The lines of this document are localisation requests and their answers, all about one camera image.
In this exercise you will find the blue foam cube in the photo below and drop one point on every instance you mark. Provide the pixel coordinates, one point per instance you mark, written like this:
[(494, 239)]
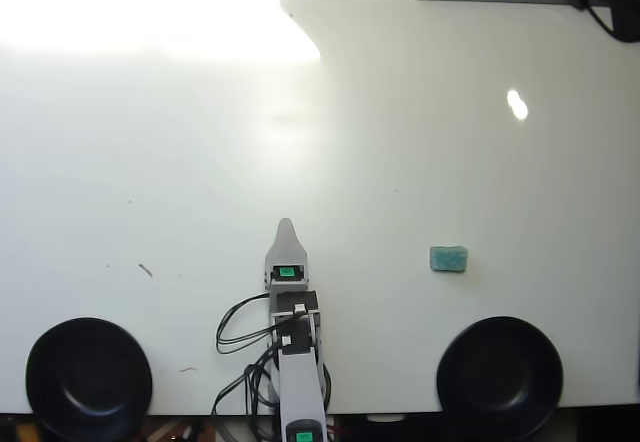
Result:
[(449, 258)]

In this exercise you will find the yellow orange item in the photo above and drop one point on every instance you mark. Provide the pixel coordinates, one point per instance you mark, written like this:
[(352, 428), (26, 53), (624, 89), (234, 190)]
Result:
[(25, 433)]

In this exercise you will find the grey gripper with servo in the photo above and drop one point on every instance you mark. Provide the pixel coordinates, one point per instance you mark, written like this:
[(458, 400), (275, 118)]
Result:
[(286, 272)]

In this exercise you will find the white round object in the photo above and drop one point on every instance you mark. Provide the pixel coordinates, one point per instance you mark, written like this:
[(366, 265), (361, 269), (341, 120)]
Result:
[(385, 418)]

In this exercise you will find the black bowl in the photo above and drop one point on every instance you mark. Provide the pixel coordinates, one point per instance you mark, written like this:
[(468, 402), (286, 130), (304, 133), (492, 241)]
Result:
[(90, 377), (500, 377)]

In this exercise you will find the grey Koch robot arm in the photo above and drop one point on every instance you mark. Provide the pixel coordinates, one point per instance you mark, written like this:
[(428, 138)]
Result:
[(300, 387)]

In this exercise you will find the black box device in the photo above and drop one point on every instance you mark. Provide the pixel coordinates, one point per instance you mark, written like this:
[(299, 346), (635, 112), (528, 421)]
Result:
[(627, 17)]

